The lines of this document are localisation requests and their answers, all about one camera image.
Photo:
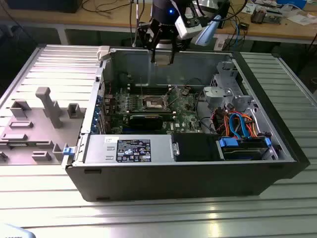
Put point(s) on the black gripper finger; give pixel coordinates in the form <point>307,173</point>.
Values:
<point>172,58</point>
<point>153,55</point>

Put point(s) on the silver square CPU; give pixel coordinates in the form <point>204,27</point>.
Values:
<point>163,59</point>

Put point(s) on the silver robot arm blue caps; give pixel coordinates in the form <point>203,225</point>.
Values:
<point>206,32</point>

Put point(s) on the CPU socket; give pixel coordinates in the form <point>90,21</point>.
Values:
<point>152,104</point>

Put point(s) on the blue expansion slot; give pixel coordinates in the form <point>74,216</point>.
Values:
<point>143,131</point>

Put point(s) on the round coin cell battery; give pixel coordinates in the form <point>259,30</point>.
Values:
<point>185,93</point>

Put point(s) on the beige case latch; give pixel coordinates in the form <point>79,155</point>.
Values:
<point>104,52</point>

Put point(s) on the wooden desk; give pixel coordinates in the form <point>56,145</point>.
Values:
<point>111,21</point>

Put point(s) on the silver metal drive cage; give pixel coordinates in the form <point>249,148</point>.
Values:
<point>215,95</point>

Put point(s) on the green motherboard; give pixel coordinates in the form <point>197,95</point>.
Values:
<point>184,119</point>

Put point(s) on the black upright box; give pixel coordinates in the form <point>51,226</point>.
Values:
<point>225,15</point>

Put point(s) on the black graphics card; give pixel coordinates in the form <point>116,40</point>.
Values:
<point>146,122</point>

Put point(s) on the black drive bay box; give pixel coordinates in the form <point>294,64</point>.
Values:
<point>195,147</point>

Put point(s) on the copper wound transformer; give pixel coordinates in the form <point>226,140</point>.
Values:
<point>257,16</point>

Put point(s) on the hard disk in blue carrier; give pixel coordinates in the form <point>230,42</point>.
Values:
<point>229,143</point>

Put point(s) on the silver power supply unit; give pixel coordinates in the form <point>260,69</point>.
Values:
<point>99,148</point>

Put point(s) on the small metal electronic device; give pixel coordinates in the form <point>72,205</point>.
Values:
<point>273,16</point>

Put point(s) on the large black box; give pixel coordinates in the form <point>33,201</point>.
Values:
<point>42,6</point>

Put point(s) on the black open PC case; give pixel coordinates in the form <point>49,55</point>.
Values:
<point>173,183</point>

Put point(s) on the blue case latch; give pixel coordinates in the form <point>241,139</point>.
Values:
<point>68,151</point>

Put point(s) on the blue box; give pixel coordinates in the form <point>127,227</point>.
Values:
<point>292,3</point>

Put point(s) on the white papers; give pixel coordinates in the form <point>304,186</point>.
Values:
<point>299,19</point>

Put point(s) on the grey plastic parts rack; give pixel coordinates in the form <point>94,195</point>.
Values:
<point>37,134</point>

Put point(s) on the pale grey device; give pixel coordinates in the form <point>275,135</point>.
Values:
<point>12,231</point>

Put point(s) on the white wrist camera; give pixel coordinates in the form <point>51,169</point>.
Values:
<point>184,29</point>

